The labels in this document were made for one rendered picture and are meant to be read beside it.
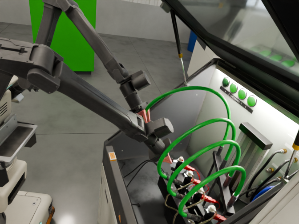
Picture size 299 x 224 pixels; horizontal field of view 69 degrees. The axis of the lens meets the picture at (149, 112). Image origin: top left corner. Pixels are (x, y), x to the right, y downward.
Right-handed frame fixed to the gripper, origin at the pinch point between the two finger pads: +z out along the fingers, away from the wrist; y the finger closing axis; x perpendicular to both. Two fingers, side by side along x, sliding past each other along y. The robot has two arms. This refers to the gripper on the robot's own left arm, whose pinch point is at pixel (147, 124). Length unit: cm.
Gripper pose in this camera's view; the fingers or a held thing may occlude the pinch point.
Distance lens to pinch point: 93.8
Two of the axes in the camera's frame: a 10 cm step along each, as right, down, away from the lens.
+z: 4.8, 8.8, 0.7
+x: -8.2, 4.1, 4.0
